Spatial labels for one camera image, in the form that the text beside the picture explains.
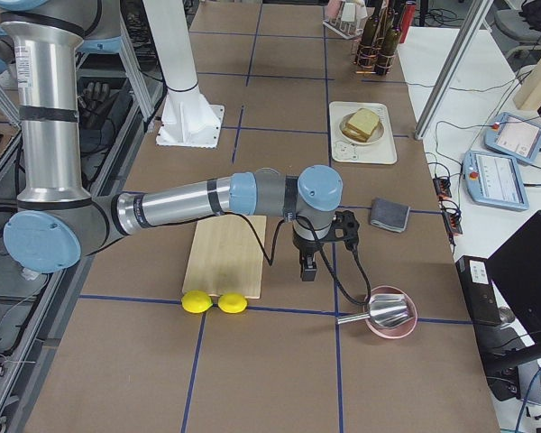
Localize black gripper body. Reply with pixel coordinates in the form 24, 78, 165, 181
292, 233, 318, 260

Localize bread slice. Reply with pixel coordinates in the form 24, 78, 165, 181
340, 123, 381, 143
346, 108, 380, 134

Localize white round plate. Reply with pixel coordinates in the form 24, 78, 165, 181
339, 113, 384, 145

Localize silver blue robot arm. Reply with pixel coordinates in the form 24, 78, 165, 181
0, 1, 343, 273

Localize white bear tray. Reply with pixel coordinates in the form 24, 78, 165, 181
329, 101, 398, 165

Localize wooden cutting board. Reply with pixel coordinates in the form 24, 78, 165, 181
182, 215, 267, 299

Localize yellow lemon half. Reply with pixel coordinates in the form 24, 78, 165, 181
181, 290, 213, 314
218, 293, 248, 314

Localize grey folded cloth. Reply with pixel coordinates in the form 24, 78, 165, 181
369, 198, 411, 233

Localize metal scoop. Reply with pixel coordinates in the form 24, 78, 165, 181
336, 293, 414, 329

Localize pink bowl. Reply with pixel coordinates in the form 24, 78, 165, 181
365, 286, 418, 339

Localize black orange adapter boxes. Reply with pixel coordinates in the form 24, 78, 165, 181
433, 177, 463, 237

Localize black computer box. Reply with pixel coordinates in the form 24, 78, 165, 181
455, 255, 501, 327

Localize teach pendant near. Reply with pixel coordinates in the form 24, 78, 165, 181
463, 151, 529, 211

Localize teach pendant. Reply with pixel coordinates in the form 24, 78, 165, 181
463, 151, 529, 211
484, 112, 541, 164

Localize black laptop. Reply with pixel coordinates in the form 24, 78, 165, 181
487, 210, 541, 342

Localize dark wine bottle upper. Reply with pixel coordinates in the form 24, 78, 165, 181
356, 0, 383, 67

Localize dark wine bottle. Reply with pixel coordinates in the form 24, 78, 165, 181
374, 1, 404, 76
356, 0, 383, 67

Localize dark wine bottle lower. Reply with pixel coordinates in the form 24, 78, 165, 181
374, 1, 404, 76

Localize teach pendant far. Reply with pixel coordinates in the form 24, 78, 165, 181
484, 112, 541, 164

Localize office chair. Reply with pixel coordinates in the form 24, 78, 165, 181
494, 1, 541, 59

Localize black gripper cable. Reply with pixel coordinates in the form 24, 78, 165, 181
234, 211, 371, 304

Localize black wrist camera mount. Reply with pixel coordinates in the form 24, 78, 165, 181
326, 210, 360, 253

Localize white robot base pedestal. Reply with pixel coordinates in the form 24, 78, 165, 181
143, 0, 225, 148

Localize copper wire bottle rack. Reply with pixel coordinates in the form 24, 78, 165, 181
354, 37, 396, 76

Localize aluminium frame post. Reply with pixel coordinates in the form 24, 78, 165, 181
414, 0, 494, 140

